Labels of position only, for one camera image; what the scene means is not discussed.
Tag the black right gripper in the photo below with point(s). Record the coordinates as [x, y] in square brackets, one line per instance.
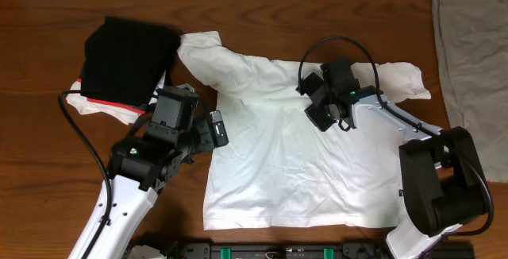
[313, 114]

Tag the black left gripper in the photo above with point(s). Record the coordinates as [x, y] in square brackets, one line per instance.
[204, 133]

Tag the white printed t-shirt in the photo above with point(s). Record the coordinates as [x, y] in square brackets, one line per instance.
[278, 169]

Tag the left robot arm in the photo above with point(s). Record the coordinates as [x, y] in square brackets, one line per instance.
[142, 163]

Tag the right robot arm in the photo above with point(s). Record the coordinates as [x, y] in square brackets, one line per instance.
[443, 183]

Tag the black folded garment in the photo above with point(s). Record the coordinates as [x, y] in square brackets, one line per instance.
[125, 59]

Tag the white folded garment red trim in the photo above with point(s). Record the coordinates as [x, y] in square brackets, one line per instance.
[103, 106]

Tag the olive grey garment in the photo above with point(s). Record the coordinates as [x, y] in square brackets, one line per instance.
[471, 44]

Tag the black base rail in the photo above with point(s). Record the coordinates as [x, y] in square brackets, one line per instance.
[348, 250]

